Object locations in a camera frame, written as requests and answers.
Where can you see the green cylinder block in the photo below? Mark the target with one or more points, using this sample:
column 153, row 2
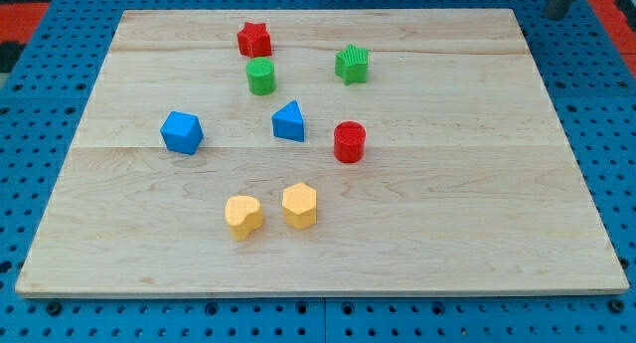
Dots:
column 260, row 73

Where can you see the green star block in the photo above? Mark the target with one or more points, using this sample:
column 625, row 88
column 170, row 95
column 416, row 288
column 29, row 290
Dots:
column 351, row 65

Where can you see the light wooden board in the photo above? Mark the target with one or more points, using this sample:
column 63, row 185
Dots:
column 467, row 186

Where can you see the red cylinder block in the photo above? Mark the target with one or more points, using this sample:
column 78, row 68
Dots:
column 349, row 141

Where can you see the yellow hexagon block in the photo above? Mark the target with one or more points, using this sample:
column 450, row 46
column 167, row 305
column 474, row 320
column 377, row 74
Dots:
column 299, row 203

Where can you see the grey cylindrical pole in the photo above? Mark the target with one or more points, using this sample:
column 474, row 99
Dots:
column 556, row 10

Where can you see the red star block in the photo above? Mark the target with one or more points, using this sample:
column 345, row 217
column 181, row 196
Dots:
column 254, row 40

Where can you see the blue cube block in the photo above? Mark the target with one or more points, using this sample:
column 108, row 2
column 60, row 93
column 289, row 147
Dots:
column 182, row 132

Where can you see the yellow heart block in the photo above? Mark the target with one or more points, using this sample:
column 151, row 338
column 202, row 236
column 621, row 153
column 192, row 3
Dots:
column 243, row 215

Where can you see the blue triangle block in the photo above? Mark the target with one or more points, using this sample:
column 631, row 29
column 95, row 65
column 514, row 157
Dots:
column 288, row 123

